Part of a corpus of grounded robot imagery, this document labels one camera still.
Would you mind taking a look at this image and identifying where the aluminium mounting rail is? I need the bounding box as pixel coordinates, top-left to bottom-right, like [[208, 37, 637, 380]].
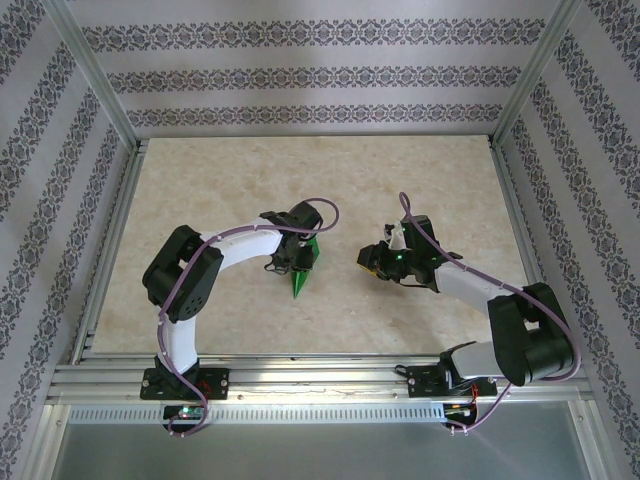
[[47, 352, 596, 407]]

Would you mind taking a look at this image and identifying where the aluminium frame bar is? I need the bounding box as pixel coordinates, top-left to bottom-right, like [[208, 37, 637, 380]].
[[569, 399, 621, 480], [27, 403, 71, 480]]

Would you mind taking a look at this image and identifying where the aluminium frame post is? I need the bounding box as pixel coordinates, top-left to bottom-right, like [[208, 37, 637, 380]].
[[489, 0, 591, 151], [43, 0, 149, 151]]

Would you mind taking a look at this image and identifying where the slotted grey cable duct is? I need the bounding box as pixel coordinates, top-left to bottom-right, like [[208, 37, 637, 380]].
[[67, 403, 447, 427]]

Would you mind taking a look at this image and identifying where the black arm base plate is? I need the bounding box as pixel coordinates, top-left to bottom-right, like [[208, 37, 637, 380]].
[[407, 363, 499, 400], [141, 367, 230, 401]]

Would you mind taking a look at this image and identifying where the aluminium side rail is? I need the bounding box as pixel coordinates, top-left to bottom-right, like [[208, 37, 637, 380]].
[[489, 139, 571, 364], [69, 139, 149, 364]]

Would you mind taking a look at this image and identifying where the green paper sheet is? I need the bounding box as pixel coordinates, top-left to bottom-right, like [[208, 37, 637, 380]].
[[289, 235, 323, 300]]

